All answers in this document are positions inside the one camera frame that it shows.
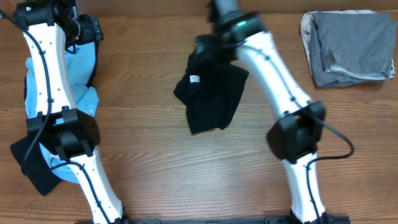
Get light blue t-shirt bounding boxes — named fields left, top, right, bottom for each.
left=24, top=43, right=99, bottom=177

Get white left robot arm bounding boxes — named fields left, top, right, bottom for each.
left=13, top=1, right=129, bottom=223

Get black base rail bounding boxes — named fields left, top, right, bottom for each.
left=74, top=215, right=351, bottom=224

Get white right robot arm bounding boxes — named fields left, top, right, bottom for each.
left=209, top=0, right=330, bottom=223

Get brown cardboard backdrop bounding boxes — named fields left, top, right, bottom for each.
left=0, top=0, right=398, bottom=19

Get folded white cloth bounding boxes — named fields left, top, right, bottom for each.
left=299, top=9, right=397, bottom=80

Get folded grey shorts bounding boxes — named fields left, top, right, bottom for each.
left=308, top=11, right=396, bottom=89

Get black t-shirt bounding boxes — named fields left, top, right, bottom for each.
left=174, top=52, right=249, bottom=134

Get black garment under blue shirt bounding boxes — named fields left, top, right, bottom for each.
left=10, top=42, right=100, bottom=196

